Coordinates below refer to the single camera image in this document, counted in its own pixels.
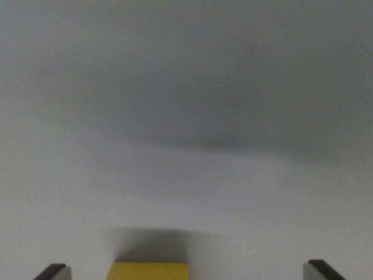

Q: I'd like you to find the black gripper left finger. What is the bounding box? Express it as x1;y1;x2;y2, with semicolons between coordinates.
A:
33;263;72;280

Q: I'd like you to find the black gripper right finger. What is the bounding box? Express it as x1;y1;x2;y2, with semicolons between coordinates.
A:
302;259;348;280

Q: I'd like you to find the yellow cube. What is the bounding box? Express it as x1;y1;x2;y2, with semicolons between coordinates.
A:
105;261;189;280

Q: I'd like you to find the grey plastic tub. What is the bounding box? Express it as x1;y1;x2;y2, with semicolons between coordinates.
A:
0;0;373;280

